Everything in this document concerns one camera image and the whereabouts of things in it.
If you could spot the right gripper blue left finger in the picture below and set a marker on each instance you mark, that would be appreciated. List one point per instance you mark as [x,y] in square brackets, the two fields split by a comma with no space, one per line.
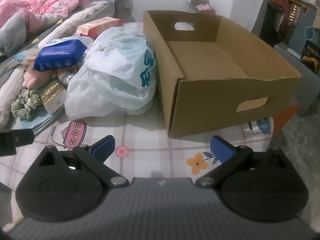
[94,156]

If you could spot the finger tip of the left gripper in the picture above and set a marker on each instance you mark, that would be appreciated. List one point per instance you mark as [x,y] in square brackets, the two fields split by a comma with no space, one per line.
[10,140]

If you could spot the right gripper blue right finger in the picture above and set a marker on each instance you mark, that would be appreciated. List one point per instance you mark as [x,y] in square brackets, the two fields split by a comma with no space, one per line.
[231,158]

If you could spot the gold foil pack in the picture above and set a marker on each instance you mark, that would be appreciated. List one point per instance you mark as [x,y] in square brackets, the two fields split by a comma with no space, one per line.
[53,95]

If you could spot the pink plush toy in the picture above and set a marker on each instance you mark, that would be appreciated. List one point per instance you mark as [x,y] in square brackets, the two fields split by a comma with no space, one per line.
[34,79]

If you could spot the blue tissue pack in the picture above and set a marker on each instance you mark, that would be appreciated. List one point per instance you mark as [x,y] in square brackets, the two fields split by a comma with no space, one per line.
[65,54]

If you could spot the light blue towel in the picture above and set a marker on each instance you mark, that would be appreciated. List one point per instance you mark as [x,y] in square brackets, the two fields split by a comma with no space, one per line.
[39,122]

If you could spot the green scrunchie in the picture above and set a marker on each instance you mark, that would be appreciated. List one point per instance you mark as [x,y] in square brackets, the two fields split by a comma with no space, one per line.
[26,104]

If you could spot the white fuzzy blanket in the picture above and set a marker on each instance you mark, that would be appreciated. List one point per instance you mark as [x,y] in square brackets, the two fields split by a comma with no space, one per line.
[11,80]

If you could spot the brown cardboard box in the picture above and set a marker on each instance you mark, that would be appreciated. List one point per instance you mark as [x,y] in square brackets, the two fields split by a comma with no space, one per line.
[213,73]

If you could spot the white plastic bag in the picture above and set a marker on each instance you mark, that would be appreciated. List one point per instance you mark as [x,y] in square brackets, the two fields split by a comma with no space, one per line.
[119,76]

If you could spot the pink grey quilt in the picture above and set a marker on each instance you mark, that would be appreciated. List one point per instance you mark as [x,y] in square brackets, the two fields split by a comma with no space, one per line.
[22,20]

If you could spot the red wet wipes pack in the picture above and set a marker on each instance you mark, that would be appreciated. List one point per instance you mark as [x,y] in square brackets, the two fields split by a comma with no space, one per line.
[94,28]

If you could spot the small cardboard box with clothes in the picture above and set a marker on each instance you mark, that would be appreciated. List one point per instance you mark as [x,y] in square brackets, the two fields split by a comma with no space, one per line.
[201,6]

